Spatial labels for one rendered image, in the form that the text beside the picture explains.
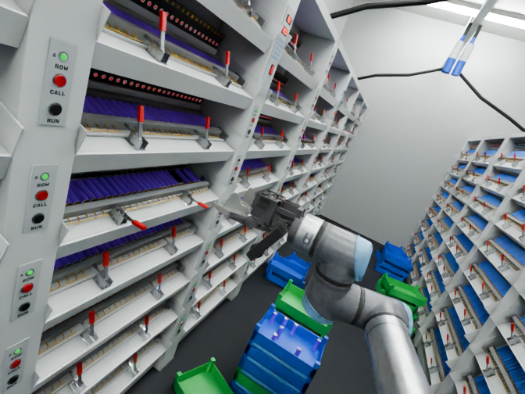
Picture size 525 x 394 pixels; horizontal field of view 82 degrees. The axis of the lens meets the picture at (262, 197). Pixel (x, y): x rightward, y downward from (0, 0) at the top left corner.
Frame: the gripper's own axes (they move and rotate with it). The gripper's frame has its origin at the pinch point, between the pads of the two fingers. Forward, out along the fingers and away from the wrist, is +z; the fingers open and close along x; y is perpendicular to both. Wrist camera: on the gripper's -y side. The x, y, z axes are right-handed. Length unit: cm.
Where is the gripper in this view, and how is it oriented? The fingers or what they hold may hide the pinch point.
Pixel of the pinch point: (224, 203)
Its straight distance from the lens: 78.1
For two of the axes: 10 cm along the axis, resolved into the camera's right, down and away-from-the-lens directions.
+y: 3.2, -9.1, -2.8
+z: -8.7, -3.9, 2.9
